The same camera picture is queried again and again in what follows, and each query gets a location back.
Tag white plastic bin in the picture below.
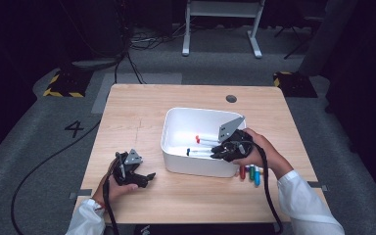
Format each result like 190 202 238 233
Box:
160 107 248 179

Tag black floor cable bundle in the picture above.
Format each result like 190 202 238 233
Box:
128 23 190 52

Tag yellow black striped block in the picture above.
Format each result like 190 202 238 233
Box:
272 70 318 99
42 69 94 98

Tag person's right hand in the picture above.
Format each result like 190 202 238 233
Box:
233 127 293 180

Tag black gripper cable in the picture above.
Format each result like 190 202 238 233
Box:
256 143 283 234
102 175 120 235

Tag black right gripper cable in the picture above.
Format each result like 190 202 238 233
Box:
256 143 283 234

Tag person's left hand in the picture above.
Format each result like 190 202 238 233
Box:
92 160 139 208

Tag grey tape piece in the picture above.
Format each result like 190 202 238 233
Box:
307 181 329 192
69 189 93 200

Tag long black floor cable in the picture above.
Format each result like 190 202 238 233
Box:
10 120 103 235

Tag orange marker pen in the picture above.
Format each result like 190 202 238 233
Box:
195 135 223 142

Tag white metal desk frame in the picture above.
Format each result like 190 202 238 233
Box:
181 0 266 59

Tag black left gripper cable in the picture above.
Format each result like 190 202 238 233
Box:
102 175 120 235

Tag grey curtain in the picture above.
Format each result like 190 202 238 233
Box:
298 0 360 77

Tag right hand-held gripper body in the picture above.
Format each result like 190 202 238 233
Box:
217 116 254 164

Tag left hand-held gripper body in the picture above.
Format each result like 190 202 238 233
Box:
112 148 144 187

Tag black tripod stand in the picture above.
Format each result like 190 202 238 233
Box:
273 16 311 61

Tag black stand cable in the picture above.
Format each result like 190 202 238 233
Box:
114 52 148 85

